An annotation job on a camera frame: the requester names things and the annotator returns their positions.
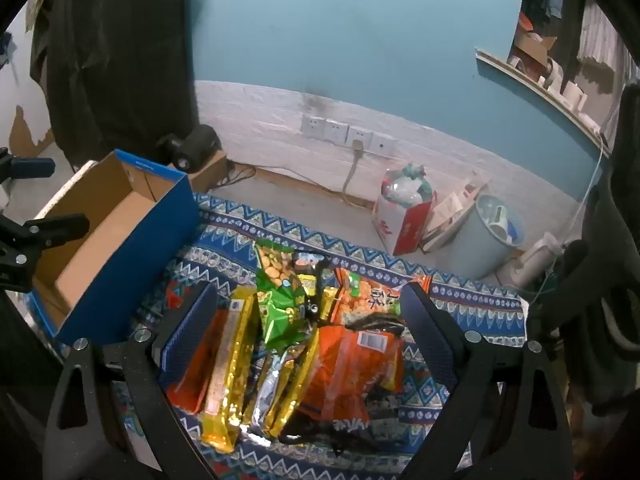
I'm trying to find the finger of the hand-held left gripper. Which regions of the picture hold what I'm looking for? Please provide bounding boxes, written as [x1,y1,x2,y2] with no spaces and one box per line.
[0,212,92,292]
[0,147,56,183]

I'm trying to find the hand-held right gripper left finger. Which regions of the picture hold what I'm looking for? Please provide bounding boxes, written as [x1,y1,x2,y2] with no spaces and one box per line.
[42,282,221,480]

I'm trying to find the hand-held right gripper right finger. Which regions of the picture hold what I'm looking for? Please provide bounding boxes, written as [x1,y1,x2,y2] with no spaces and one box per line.
[397,282,576,480]

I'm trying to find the orange snack packet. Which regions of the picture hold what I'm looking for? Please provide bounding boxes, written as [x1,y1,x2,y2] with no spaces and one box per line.
[165,307,226,413]

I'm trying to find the long gold snack packet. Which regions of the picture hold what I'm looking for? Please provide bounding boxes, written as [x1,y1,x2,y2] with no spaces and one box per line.
[202,287,258,453]

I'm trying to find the orange printed snack bag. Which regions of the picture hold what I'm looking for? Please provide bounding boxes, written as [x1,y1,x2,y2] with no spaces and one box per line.
[332,267,431,331]

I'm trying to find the large orange snack bag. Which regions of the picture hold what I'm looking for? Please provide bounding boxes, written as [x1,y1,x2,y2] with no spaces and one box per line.
[277,312,416,456]

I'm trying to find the green snack bag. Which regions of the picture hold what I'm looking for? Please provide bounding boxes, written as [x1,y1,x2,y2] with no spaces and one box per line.
[255,240,321,351]

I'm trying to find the blue cardboard box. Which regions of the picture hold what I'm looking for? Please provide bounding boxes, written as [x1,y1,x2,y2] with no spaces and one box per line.
[27,149,201,348]

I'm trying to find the silver snack packet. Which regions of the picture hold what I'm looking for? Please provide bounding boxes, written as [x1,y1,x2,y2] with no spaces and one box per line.
[245,347,296,441]

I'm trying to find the yellow snack packet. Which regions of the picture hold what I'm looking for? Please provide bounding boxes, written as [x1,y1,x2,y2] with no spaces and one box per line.
[321,287,342,323]

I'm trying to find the black snack packet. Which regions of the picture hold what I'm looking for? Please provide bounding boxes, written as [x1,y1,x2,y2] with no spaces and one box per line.
[292,250,333,321]

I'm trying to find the blue patterned blanket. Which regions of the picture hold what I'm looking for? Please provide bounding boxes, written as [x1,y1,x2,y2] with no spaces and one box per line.
[120,192,531,480]

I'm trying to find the light blue bin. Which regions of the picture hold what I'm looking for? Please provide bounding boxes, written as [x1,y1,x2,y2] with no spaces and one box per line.
[447,194,526,278]

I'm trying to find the white red paper bag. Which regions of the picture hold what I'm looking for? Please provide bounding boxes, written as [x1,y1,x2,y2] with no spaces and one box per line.
[372,190,436,256]

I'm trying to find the beige paper boxes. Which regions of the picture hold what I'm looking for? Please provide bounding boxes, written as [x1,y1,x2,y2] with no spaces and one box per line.
[420,170,492,253]

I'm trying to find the white plastic device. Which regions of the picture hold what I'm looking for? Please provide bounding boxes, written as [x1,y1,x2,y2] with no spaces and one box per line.
[509,232,567,288]

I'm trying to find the dark hanging clothes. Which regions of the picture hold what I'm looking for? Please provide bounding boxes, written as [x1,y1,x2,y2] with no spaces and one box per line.
[30,0,201,166]

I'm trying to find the clear plastic bag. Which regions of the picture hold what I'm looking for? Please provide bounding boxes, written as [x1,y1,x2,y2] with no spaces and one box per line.
[382,162,432,207]

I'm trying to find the small brown cardboard box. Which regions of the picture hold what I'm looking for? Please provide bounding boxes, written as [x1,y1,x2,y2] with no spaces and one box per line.
[187,150,229,193]

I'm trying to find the black round device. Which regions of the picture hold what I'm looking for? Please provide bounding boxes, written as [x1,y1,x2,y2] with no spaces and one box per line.
[157,124,221,171]

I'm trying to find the dark cloth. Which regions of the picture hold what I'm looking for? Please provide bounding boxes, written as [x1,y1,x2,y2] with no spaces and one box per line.
[530,160,640,413]

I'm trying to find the white paper rolls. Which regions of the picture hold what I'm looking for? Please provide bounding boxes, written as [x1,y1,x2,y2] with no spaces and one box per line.
[542,67,589,112]

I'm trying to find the black cables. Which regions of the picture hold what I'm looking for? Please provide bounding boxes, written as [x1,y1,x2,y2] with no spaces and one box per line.
[225,160,257,187]

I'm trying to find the grey plug cable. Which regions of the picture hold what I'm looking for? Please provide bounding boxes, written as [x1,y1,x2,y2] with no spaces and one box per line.
[342,140,367,202]

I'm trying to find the white wall socket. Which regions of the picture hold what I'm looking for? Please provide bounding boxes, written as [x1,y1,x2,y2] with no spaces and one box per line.
[347,126,374,152]
[370,132,396,157]
[325,119,350,144]
[301,114,326,139]

